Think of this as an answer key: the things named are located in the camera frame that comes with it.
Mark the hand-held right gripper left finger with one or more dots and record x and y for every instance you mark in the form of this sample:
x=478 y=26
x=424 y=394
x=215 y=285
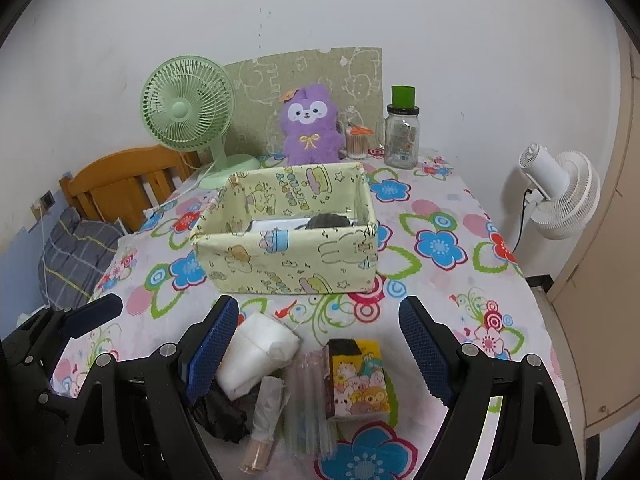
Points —
x=215 y=350

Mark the purple plush toy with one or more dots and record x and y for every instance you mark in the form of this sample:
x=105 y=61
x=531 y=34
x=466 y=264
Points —
x=307 y=135

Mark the glass jar with green lid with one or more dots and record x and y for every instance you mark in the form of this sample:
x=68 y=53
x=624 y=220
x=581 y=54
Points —
x=400 y=140

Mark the toothpick jar with orange lid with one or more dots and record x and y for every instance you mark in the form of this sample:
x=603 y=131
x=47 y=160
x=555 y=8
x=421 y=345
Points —
x=357 y=147

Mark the floral tablecloth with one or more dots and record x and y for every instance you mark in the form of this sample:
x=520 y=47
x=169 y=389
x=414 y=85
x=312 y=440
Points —
x=440 y=210

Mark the white circulator fan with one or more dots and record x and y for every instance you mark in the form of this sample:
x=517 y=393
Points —
x=560 y=195

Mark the green desk fan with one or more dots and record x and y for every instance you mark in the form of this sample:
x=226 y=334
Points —
x=180 y=110

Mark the dark grey object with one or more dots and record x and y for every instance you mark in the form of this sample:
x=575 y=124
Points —
x=327 y=221

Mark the yellow cartoon print storage box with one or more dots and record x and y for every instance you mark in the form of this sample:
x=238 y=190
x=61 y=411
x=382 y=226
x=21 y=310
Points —
x=280 y=265

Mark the grey plaid pillow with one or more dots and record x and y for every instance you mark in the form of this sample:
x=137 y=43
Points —
x=70 y=255

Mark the black plastic bag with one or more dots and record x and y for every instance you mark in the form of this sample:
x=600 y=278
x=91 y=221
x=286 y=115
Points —
x=220 y=415

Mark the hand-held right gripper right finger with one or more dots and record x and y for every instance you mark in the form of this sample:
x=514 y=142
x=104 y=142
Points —
x=425 y=350

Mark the white plastic bags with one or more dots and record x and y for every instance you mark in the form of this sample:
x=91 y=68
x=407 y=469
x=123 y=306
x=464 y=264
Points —
x=265 y=410

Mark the cartoon print tissue packet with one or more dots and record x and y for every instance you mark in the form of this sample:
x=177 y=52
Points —
x=360 y=385

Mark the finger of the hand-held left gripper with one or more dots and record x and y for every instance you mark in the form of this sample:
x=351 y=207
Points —
x=92 y=312

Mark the white tissue pack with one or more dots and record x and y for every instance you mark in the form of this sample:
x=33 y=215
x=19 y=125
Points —
x=260 y=350

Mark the bundle of clear straws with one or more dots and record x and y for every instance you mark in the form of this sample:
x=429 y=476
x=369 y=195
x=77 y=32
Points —
x=305 y=410

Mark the printed cardboard panel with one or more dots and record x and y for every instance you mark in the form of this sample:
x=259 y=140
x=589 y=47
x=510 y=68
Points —
x=260 y=75

